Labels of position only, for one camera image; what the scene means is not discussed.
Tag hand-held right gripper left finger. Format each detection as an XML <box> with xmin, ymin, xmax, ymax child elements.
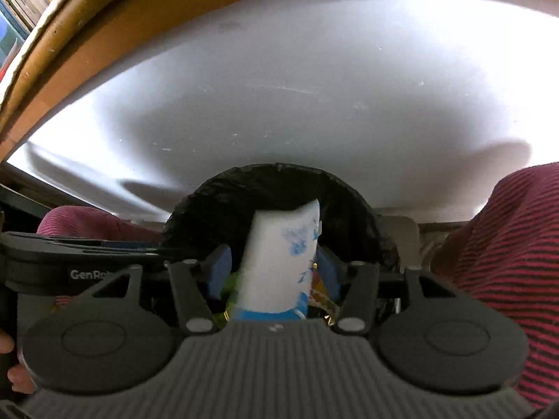
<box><xmin>74</xmin><ymin>244</ymin><xmax>232</xmax><ymax>336</ymax></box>

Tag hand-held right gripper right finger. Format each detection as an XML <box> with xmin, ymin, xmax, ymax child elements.
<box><xmin>317</xmin><ymin>247</ymin><xmax>464</xmax><ymax>336</ymax></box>

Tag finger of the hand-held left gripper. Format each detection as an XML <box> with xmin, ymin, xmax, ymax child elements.
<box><xmin>0</xmin><ymin>232</ymin><xmax>210</xmax><ymax>263</ymax></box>

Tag orange snack packet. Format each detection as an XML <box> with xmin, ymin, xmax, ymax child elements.
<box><xmin>308</xmin><ymin>271</ymin><xmax>341</xmax><ymax>324</ymax></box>

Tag white and blue packet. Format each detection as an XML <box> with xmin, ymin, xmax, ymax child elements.
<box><xmin>231</xmin><ymin>198</ymin><xmax>321</xmax><ymax>321</ymax></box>

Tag black lined trash bin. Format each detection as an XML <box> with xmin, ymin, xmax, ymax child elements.
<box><xmin>162</xmin><ymin>163</ymin><xmax>400</xmax><ymax>328</ymax></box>

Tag person's left hand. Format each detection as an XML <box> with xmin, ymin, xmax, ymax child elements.
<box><xmin>0</xmin><ymin>329</ymin><xmax>36</xmax><ymax>396</ymax></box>

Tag person's left leg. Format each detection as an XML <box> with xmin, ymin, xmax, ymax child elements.
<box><xmin>37</xmin><ymin>205</ymin><xmax>164</xmax><ymax>245</ymax></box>

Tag person's leg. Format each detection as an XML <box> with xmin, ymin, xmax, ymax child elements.
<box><xmin>430</xmin><ymin>162</ymin><xmax>559</xmax><ymax>409</ymax></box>
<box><xmin>37</xmin><ymin>205</ymin><xmax>164</xmax><ymax>245</ymax></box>

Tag beige box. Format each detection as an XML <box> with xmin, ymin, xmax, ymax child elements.
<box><xmin>376</xmin><ymin>216</ymin><xmax>437</xmax><ymax>271</ymax></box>

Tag person's right leg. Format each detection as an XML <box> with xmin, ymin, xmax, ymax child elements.
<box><xmin>430</xmin><ymin>162</ymin><xmax>559</xmax><ymax>409</ymax></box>

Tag row of upright books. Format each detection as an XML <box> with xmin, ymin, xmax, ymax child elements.
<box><xmin>0</xmin><ymin>0</ymin><xmax>84</xmax><ymax>83</ymax></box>

